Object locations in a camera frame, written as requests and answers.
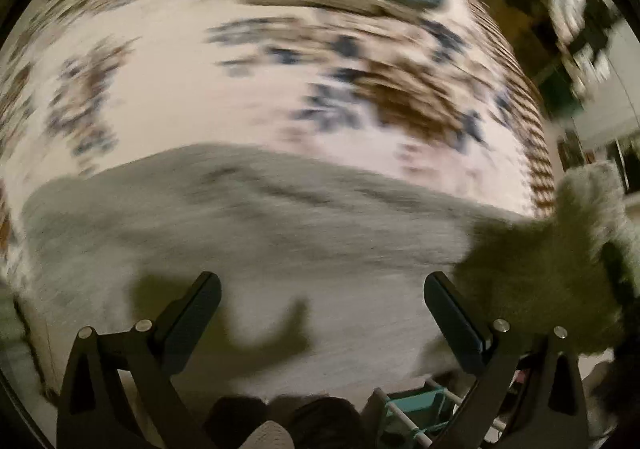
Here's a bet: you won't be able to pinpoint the white rack with teal basket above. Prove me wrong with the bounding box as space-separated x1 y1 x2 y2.
369 378 501 449

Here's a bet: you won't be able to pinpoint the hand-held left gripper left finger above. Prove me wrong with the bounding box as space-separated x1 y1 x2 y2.
56 271 222 449

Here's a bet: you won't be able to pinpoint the white slipper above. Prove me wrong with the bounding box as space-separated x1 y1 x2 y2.
240 420 296 449

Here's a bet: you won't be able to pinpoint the white cabinet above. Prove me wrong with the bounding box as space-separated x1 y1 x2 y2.
570 22 640 150

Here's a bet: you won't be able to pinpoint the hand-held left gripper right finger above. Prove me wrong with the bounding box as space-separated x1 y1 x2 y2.
423 271 591 449

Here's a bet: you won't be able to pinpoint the floral printed bedsheet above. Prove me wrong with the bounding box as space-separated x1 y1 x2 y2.
0 0 558 402

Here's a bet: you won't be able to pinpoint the person's dark pants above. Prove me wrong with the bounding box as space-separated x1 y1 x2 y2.
205 395 364 449

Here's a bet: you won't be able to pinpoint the grey towel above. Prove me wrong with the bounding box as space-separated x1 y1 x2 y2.
20 143 637 410

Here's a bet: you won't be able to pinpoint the green box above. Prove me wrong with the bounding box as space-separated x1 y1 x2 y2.
541 73 583 119

